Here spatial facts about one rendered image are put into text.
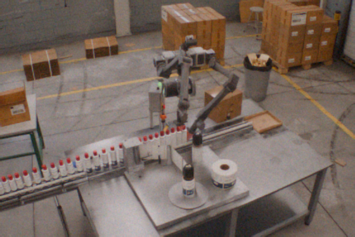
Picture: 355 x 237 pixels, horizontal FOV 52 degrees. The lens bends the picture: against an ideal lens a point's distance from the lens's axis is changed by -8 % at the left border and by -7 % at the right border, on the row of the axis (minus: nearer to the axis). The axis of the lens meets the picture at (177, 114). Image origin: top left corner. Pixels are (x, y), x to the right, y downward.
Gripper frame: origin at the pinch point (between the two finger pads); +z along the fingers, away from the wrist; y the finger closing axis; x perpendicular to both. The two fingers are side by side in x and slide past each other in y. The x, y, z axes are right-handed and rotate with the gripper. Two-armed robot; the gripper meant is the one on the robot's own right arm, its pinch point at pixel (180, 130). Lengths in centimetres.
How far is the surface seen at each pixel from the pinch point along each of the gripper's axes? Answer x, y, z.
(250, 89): 175, 205, 96
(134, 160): 11.3, -38.7, 24.3
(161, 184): -19.3, -28.2, 31.7
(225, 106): 36, 66, 15
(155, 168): 1.4, -23.9, 31.2
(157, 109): 19.3, -11.0, -13.0
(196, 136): -11.0, 8.6, 2.4
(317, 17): 211, 371, 15
